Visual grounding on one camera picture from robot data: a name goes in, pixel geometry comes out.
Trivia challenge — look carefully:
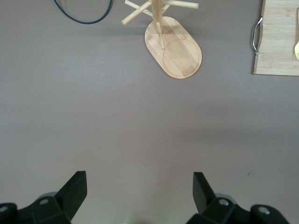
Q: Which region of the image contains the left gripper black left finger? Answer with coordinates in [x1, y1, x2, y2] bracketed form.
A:
[0, 170, 87, 224]

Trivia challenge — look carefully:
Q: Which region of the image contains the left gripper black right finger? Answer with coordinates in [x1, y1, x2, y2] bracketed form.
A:
[184, 172, 290, 224]

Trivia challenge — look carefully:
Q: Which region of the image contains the wooden mug tree stand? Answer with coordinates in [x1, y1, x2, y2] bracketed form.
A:
[121, 0, 203, 79]

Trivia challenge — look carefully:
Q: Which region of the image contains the yellow plastic fork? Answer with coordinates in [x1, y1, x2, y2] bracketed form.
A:
[293, 7, 299, 61]

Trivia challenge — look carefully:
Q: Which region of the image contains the bamboo cutting board metal handle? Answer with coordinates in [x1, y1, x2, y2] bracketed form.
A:
[251, 0, 299, 77]

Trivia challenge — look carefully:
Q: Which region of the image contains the black cable loop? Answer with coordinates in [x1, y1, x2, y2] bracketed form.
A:
[54, 0, 113, 25]

